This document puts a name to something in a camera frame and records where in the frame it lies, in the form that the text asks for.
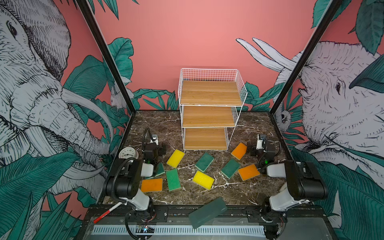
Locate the orange sponge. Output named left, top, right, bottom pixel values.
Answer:
left=231, top=143, right=247, bottom=160
left=141, top=178, right=163, bottom=193
left=238, top=164, right=260, bottom=181

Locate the bright green sponge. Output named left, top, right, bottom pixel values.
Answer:
left=166, top=169, right=181, bottom=192

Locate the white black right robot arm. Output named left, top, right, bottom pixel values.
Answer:
left=249, top=134, right=328, bottom=223

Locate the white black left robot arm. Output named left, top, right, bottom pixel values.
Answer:
left=103, top=129, right=166, bottom=214

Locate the yellow sponge near shelf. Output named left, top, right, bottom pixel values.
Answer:
left=167, top=150, right=185, bottom=168

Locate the dark green sponge left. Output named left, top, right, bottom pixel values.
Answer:
left=154, top=163, right=165, bottom=177

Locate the dark green sponge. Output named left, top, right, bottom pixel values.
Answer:
left=154, top=163, right=165, bottom=177
left=221, top=159, right=241, bottom=179
left=195, top=153, right=214, bottom=173

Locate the white alarm clock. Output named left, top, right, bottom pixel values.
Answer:
left=118, top=147, right=139, bottom=159

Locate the dark green sponge right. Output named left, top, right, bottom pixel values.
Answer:
left=221, top=159, right=241, bottom=179

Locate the yellow sponge front centre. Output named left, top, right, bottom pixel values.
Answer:
left=193, top=171, right=215, bottom=190

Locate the dark green sponge centre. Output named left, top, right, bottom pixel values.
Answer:
left=195, top=153, right=214, bottom=173

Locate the large dark green foam block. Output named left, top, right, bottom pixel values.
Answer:
left=189, top=197, right=228, bottom=229

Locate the red white marker pen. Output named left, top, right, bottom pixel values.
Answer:
left=93, top=202, right=123, bottom=224

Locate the white wire three-tier shelf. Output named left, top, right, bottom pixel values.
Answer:
left=178, top=68, right=248, bottom=151

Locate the white ribbed front rail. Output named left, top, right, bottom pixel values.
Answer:
left=91, top=225, right=265, bottom=237

